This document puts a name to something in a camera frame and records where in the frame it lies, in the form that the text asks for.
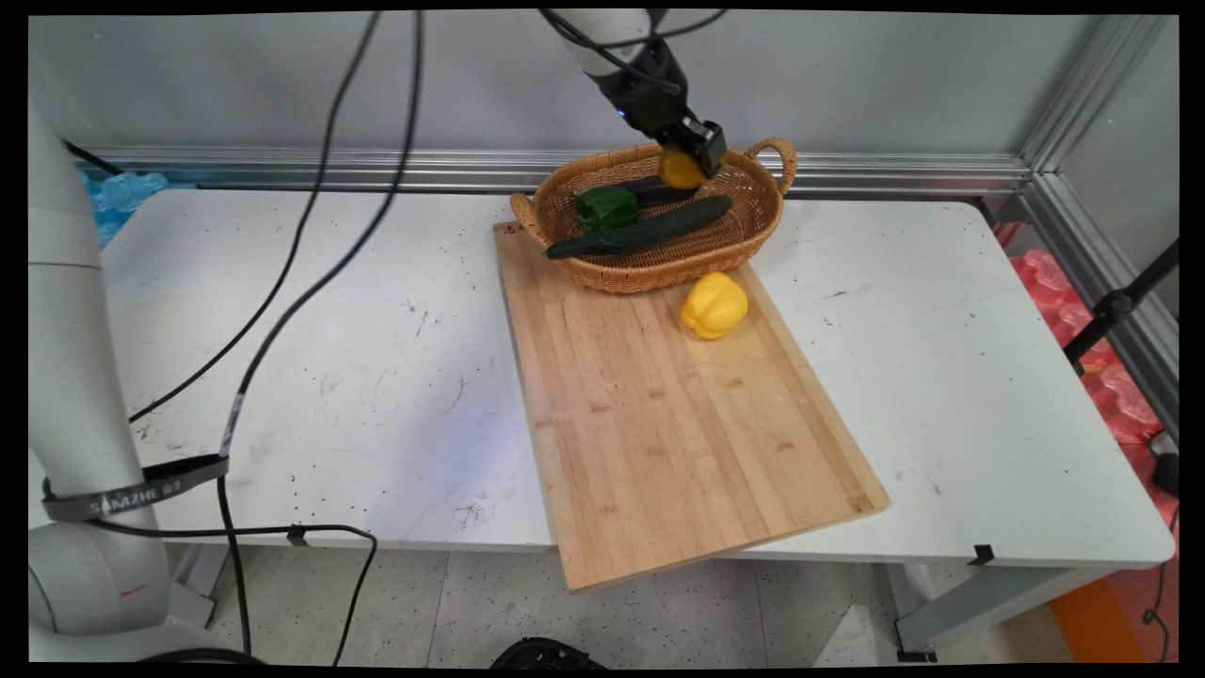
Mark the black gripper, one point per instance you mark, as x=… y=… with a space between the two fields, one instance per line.
x=650 y=89

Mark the brown potato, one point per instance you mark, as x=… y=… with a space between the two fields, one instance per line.
x=680 y=171

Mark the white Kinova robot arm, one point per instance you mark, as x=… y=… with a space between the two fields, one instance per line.
x=75 y=377

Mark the purple eggplant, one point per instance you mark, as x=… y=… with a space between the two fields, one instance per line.
x=659 y=197

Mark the dark green cucumber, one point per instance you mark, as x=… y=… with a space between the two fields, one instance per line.
x=650 y=229

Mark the green bell pepper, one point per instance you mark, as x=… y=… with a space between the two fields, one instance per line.
x=607 y=207

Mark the woven wicker basket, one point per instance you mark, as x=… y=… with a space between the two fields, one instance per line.
x=659 y=268

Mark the yellow bell pepper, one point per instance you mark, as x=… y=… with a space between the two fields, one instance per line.
x=714 y=305

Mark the wooden cutting board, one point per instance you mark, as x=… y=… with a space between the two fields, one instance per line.
x=640 y=424

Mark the black tripod stand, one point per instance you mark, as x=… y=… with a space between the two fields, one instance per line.
x=1116 y=306

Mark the red bubble wrap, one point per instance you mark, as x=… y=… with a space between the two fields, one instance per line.
x=1120 y=395

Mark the black tape piece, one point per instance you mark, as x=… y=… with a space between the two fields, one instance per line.
x=298 y=535
x=981 y=555

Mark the black round floor object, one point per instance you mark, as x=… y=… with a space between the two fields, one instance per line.
x=546 y=653

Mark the grey table leg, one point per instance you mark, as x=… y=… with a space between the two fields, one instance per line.
x=988 y=603
x=200 y=584

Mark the blue bubble wrap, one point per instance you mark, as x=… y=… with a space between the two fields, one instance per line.
x=132 y=198

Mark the small black device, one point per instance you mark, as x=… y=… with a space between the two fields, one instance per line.
x=1165 y=471

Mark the orange floor mat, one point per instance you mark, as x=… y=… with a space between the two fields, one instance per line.
x=1111 y=617

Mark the aluminium frame rail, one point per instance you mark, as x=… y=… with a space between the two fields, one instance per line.
x=847 y=174
x=1101 y=273

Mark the aluminium frame post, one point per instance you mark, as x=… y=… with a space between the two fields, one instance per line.
x=1083 y=89

